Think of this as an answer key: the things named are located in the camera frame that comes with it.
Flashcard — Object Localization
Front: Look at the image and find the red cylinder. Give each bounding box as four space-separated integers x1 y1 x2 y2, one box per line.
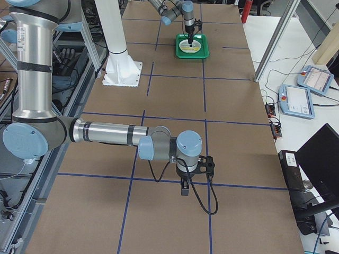
241 0 253 24

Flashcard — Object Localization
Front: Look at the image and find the green plastic tray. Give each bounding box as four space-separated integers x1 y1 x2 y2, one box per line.
176 34 210 59

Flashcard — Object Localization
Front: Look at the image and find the black laptop monitor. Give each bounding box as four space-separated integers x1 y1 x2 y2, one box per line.
290 123 338 235

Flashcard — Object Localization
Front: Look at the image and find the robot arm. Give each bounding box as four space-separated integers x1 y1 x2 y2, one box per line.
149 0 195 47
3 1 203 196

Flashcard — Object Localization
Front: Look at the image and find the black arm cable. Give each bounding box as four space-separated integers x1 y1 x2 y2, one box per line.
148 158 219 215

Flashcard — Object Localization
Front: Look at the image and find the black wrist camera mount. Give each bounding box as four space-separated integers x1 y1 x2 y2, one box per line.
194 155 215 178
193 19 203 32

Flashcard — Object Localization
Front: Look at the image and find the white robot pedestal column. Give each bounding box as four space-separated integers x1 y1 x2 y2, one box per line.
95 0 142 87

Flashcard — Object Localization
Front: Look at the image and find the aluminium frame post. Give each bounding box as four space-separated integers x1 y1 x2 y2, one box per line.
254 0 301 82

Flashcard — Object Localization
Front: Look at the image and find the blue teach pendant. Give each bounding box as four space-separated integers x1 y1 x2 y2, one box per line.
278 84 315 119
297 65 334 96

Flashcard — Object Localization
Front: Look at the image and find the black desktop box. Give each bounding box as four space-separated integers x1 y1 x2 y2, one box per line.
278 150 313 192

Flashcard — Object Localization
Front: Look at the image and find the near blue teach pendant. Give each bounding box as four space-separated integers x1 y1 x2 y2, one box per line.
278 84 315 119

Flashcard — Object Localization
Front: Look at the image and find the far blue teach pendant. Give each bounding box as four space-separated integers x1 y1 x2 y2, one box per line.
297 65 334 96

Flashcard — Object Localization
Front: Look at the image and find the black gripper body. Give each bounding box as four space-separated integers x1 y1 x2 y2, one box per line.
176 169 190 182
185 25 193 35

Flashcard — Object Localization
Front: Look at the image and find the yellow plastic spoon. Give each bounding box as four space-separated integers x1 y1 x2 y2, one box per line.
180 47 201 53

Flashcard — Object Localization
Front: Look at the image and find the white round plate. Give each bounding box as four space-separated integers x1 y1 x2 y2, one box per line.
179 39 201 54

